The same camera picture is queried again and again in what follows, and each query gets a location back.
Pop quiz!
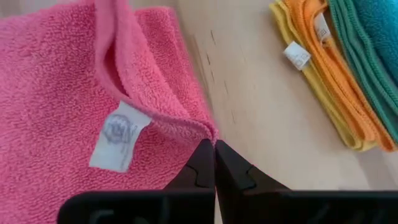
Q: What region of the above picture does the pink microfiber towel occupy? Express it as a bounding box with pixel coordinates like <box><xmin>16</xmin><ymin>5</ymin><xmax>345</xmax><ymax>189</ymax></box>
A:
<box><xmin>0</xmin><ymin>0</ymin><xmax>219</xmax><ymax>224</ymax></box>

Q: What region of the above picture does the light green microfiber towel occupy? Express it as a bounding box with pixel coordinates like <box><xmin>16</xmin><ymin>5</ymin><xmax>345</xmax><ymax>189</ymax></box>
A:
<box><xmin>328</xmin><ymin>0</ymin><xmax>398</xmax><ymax>144</ymax></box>

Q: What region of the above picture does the orange microfiber towel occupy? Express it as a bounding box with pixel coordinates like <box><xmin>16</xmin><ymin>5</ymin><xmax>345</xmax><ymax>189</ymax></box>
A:
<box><xmin>282</xmin><ymin>0</ymin><xmax>397</xmax><ymax>153</ymax></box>

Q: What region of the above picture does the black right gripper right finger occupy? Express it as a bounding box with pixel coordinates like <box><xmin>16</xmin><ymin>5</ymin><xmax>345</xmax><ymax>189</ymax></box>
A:
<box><xmin>215</xmin><ymin>140</ymin><xmax>290</xmax><ymax>191</ymax></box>

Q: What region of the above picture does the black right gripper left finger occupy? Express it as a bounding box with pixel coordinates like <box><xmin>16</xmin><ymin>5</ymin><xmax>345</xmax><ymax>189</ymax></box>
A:
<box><xmin>164</xmin><ymin>139</ymin><xmax>216</xmax><ymax>191</ymax></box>

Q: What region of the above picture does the yellow microfiber towel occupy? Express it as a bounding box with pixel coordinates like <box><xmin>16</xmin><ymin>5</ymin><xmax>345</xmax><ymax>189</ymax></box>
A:
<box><xmin>269</xmin><ymin>1</ymin><xmax>379</xmax><ymax>152</ymax></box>

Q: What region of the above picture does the teal blue microfiber towel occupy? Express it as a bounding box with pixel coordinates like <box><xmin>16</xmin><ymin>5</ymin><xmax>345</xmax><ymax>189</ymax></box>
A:
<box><xmin>351</xmin><ymin>0</ymin><xmax>398</xmax><ymax>85</ymax></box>

